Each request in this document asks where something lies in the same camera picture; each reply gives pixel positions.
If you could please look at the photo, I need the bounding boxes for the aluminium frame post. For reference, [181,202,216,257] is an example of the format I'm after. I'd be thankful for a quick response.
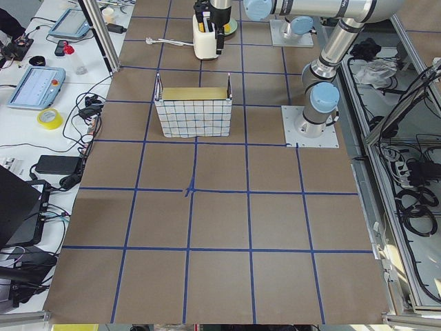
[78,0,121,74]

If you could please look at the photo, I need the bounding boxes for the yellow tape roll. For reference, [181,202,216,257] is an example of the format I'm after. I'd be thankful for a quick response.
[37,108,63,130]

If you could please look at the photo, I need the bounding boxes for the teach pendant tablet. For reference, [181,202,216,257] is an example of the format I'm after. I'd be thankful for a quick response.
[48,8,90,39]
[6,66,65,110]

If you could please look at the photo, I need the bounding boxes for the black monitor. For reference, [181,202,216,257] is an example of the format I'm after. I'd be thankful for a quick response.
[1,167,50,248]

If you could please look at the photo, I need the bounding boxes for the black power adapter brick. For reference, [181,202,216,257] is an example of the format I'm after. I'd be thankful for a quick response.
[35,155,81,175]

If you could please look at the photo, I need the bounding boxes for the black cable bundle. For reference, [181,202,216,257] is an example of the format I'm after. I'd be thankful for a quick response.
[394,189,439,238]

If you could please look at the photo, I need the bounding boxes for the white toaster power cable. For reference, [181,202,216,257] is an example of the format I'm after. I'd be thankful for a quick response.
[145,37,194,46]

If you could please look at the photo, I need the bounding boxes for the paper cup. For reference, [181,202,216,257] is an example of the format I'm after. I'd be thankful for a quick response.
[101,8,115,23]

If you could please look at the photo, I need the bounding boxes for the checkered fabric storage basket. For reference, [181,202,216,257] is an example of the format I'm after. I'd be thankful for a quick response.
[154,74,233,138]

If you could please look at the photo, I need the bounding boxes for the black tape roll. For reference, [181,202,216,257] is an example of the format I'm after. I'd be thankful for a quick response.
[29,56,46,66]

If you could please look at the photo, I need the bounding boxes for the red and black tool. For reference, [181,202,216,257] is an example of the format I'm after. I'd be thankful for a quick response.
[54,40,74,57]

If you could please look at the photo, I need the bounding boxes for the white two-slot toaster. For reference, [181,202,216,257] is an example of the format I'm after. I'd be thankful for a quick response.
[192,14,218,60]

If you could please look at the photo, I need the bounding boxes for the upper teach pendant tablet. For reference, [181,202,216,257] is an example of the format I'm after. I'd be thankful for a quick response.
[48,8,90,39]

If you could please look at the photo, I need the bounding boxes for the light green plate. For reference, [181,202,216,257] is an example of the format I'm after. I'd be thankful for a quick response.
[223,17,238,37]

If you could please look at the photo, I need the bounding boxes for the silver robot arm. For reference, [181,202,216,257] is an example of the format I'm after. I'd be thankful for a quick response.
[243,1,404,63]
[292,0,403,139]

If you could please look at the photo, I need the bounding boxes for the lower teach pendant tablet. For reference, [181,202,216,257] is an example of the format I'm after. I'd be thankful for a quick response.
[6,66,65,110]

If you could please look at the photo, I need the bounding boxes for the crumpled white cloth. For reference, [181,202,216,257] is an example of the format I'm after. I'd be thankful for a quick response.
[354,59,397,88]

